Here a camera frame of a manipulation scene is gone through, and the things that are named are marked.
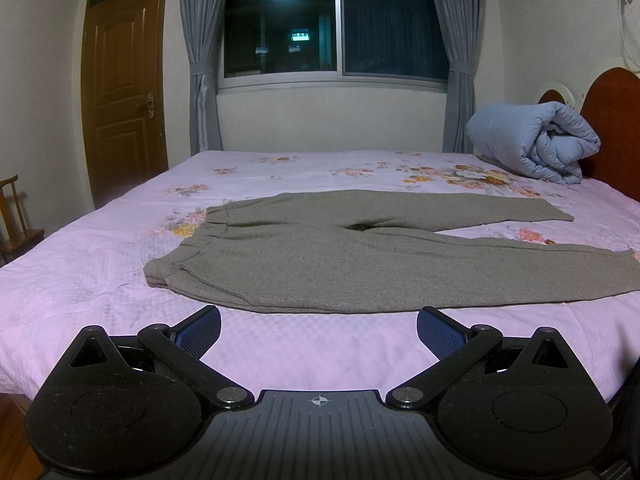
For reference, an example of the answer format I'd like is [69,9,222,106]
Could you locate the grey left curtain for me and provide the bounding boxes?
[179,0,226,155]

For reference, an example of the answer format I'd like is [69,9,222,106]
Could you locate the grey right curtain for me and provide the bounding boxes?
[434,0,484,154]

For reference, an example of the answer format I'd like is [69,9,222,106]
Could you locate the brown wooden door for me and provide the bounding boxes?
[80,0,168,208]

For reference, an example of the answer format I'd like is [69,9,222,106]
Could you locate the red wooden headboard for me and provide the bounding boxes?
[536,58,639,200]

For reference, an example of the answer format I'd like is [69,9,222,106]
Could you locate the sliding glass window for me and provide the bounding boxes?
[220,0,449,89]

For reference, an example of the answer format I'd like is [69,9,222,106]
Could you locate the light blue rolled duvet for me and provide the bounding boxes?
[466,102,601,184]

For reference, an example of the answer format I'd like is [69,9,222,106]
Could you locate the pink floral bed sheet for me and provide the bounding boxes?
[1,151,639,398]

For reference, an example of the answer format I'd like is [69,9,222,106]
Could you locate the grey curtain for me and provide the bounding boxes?
[179,0,226,155]
[434,0,484,154]

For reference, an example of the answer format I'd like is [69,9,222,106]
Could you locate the wooden chair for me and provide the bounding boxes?
[1,174,44,264]

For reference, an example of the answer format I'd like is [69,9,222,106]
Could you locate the white wall cable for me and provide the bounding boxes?
[614,0,640,74]

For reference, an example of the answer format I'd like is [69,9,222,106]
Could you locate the grey knit pants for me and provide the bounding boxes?
[144,190,639,314]

